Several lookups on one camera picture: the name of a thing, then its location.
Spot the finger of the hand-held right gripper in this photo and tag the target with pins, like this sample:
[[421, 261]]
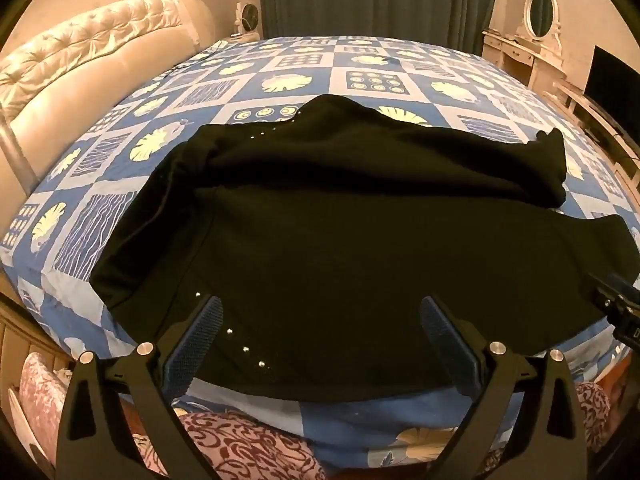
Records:
[[617, 305]]

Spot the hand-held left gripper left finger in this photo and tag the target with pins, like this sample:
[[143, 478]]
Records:
[[200, 340]]

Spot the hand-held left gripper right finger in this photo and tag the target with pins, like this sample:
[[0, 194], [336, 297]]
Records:
[[445, 350]]

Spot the black pants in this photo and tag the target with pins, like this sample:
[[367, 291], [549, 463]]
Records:
[[325, 235]]

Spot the person's floral patterned clothing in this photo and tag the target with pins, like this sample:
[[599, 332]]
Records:
[[240, 445]]

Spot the pink floral cloth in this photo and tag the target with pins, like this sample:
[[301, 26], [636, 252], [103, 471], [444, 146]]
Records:
[[42, 400]]

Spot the cream television stand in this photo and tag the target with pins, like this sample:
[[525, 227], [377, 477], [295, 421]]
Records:
[[595, 120]]

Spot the black television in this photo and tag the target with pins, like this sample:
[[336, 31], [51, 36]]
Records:
[[612, 80]]

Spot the grey metal pole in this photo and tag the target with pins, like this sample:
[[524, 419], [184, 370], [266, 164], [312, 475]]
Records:
[[15, 152]]

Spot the cream dressing table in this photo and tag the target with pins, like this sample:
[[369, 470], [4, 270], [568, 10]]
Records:
[[520, 57]]

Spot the blue patterned bedsheet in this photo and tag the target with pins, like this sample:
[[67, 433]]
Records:
[[350, 80]]

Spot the cream tufted headboard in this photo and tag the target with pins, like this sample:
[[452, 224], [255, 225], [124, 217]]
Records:
[[75, 60]]

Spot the oval vanity mirror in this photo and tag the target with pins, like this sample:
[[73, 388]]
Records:
[[541, 7]]

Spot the small round table fan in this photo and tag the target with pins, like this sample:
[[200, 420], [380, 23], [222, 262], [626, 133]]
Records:
[[247, 17]]

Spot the beige bed frame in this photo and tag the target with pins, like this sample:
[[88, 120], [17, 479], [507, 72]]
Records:
[[25, 340]]

